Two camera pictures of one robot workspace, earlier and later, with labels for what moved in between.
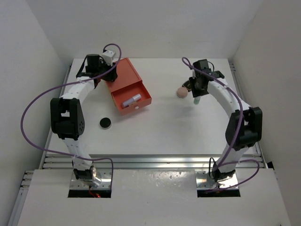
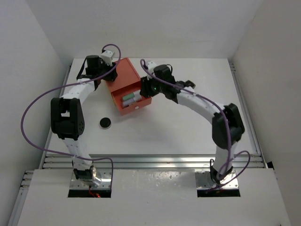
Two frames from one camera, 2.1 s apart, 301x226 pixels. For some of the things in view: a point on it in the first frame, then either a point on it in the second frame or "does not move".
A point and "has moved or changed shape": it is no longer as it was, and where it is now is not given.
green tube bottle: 196,100 has moved or changed shape
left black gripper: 111,75 does not move
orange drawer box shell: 126,76 does not move
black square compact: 187,85 does not move
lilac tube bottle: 129,101 does not move
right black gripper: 195,92 → 146,90
